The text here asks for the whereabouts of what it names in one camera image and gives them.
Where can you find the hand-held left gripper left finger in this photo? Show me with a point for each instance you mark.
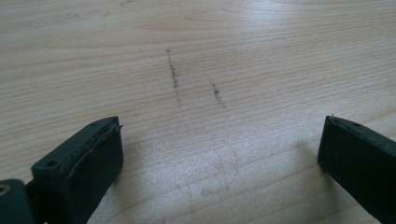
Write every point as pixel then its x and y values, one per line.
pixel 81 168

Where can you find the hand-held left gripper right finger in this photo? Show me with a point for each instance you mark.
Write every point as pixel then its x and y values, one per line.
pixel 361 161

